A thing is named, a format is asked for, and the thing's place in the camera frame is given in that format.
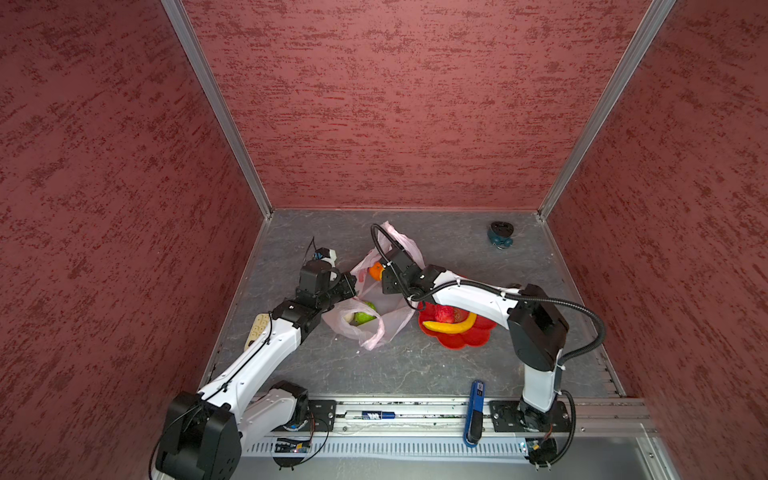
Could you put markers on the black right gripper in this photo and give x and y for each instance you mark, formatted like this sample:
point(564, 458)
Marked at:
point(387, 283)

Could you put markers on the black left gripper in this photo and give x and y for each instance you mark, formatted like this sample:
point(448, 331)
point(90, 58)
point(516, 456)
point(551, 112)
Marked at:
point(347, 281)

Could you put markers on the orange fake fruit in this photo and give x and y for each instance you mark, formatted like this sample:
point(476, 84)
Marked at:
point(376, 271)

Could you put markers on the green fake lime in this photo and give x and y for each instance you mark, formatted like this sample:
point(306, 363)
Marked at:
point(360, 318)

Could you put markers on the pink plastic bag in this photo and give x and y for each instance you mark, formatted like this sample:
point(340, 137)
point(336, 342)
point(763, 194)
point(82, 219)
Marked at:
point(392, 315)

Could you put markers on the red fake strawberry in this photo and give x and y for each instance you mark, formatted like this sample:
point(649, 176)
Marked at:
point(444, 314)

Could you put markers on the yellow fake banana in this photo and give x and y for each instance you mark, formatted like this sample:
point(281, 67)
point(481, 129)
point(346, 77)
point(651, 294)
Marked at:
point(451, 329)

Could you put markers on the red flower-shaped bowl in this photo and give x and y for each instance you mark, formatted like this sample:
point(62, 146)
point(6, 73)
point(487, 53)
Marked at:
point(478, 336)

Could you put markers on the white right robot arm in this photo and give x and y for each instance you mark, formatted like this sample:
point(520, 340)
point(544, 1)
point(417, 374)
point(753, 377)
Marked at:
point(537, 328)

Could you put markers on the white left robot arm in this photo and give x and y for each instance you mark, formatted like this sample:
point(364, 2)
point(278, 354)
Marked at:
point(203, 432)

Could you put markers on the cream yellow calculator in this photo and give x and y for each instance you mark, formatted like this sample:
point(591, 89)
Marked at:
point(259, 330)

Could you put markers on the blue marker pen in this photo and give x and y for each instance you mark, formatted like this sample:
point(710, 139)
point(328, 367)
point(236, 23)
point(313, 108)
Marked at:
point(370, 415)

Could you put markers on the blue black handheld device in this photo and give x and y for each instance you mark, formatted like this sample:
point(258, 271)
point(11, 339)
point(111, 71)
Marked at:
point(473, 427)

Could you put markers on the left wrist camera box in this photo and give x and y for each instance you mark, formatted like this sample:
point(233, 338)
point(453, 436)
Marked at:
point(327, 255)

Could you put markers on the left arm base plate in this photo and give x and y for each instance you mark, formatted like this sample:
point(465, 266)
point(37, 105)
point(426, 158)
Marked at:
point(310, 415)

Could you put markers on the aluminium front rail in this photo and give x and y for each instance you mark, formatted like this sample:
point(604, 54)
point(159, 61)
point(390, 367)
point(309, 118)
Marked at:
point(445, 417)

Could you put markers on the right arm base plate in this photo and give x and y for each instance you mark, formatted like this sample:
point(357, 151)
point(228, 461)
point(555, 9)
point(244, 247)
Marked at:
point(510, 416)

